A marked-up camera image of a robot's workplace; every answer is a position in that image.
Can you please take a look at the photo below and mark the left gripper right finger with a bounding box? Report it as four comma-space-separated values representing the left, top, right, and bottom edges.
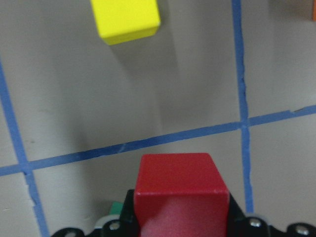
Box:
226, 195, 316, 237

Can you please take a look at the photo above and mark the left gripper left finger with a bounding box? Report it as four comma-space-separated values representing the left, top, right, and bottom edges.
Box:
53, 190, 140, 237

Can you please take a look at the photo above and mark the red wooden block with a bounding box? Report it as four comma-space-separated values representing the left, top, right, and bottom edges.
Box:
134, 153, 230, 237

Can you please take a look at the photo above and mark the green wooden block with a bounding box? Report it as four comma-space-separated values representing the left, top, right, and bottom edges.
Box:
109, 201, 123, 215

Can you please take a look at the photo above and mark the yellow wooden block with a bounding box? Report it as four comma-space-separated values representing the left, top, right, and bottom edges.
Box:
90, 0, 161, 45

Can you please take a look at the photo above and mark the orange wooden block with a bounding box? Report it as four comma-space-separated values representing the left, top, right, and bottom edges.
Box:
312, 0, 316, 22

